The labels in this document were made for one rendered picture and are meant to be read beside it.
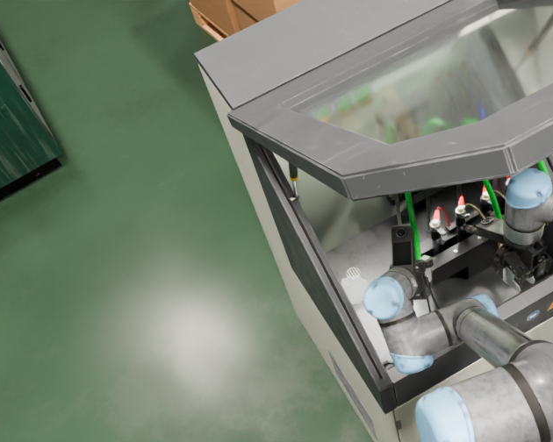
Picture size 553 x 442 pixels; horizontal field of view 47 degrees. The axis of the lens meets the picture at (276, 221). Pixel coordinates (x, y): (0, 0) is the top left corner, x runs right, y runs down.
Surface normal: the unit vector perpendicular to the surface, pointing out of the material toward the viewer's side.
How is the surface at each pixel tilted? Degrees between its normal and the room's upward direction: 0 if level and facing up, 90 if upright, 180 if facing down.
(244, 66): 0
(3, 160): 90
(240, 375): 0
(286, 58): 0
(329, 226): 90
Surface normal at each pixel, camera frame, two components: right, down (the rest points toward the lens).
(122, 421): -0.22, -0.60
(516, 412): -0.10, -0.29
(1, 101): 0.50, 0.61
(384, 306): -0.42, 0.12
